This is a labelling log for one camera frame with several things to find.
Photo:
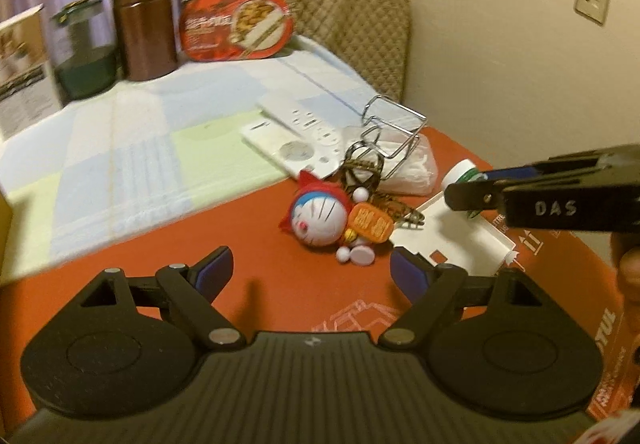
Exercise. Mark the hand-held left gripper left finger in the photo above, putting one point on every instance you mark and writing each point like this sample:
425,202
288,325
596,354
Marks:
216,269

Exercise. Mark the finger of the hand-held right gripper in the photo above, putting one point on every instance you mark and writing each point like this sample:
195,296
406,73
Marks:
472,196
510,172

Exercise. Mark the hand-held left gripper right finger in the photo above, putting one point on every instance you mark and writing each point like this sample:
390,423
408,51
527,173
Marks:
407,271

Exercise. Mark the white bottle with green cap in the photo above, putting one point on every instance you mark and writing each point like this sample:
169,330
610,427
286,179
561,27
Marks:
465,171

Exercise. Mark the white remote with round dial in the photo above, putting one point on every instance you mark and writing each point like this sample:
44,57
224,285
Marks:
280,143

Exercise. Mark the long white remote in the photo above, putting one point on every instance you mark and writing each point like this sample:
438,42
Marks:
295,111

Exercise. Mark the person's right hand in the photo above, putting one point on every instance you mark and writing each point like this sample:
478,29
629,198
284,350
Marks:
631,271

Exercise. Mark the flat white box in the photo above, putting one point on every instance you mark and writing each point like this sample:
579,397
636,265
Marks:
465,236

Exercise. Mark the orange charm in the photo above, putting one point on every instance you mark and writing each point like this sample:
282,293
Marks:
370,223

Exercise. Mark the clear plastic swab box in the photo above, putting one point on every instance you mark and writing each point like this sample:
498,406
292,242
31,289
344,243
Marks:
417,168

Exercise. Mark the leopard print hair clip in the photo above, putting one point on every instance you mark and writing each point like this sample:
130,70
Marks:
395,209

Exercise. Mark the orange cardboard box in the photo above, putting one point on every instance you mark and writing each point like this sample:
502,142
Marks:
300,294

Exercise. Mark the round-headed cat toy figure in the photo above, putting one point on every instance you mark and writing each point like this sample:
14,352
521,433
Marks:
317,216

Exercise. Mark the pastel checked cloth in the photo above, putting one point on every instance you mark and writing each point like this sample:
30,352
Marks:
150,148

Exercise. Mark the quilted beige chair cover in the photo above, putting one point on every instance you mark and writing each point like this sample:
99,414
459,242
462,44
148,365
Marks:
350,13

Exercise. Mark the red instant meal box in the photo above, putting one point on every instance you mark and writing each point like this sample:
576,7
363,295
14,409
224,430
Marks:
235,26

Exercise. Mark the green glass jar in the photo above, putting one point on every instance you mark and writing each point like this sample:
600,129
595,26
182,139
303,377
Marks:
82,58

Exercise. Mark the brown metal canister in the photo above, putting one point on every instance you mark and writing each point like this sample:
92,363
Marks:
145,23

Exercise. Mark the printed cardboard box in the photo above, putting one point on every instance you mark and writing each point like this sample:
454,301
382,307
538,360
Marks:
25,73

